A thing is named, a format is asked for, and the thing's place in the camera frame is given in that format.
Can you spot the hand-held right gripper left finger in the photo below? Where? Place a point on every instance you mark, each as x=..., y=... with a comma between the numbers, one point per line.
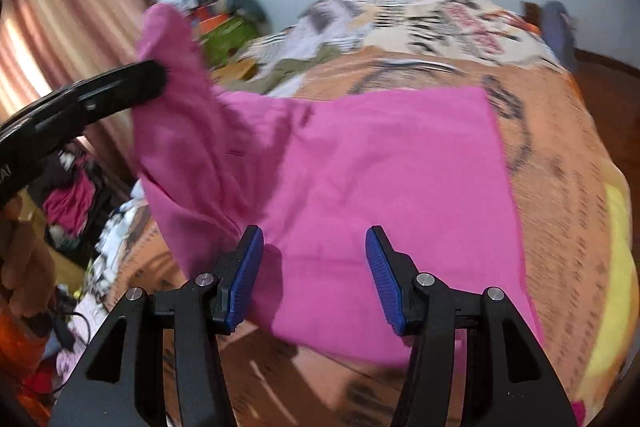
x=245, y=283

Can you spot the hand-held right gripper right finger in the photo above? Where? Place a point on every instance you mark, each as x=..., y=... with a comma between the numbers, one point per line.
x=382, y=283

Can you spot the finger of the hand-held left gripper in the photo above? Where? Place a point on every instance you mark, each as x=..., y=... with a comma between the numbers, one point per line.
x=100, y=94

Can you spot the pink pants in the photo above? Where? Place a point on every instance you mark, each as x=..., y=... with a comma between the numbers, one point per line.
x=375, y=167

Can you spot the person's left hand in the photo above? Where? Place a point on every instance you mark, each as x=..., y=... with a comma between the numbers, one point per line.
x=30, y=257

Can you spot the pile of clothes on floor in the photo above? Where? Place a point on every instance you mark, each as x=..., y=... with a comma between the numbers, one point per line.
x=70, y=202

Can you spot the striped pink brown curtain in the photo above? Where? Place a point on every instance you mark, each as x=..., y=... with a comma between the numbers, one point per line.
x=75, y=32

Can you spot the white patterned cloth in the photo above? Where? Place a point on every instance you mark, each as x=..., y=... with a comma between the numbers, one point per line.
x=115, y=232

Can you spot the olive green garment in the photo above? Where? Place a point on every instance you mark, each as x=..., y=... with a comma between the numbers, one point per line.
x=300, y=67

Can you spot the newspaper printed blanket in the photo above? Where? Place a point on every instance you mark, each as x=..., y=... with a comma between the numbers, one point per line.
x=550, y=157

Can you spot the yellow cloth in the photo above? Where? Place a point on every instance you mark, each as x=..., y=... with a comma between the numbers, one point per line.
x=610, y=282

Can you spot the grey blue garment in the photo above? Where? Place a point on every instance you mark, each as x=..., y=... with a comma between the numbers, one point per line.
x=557, y=32

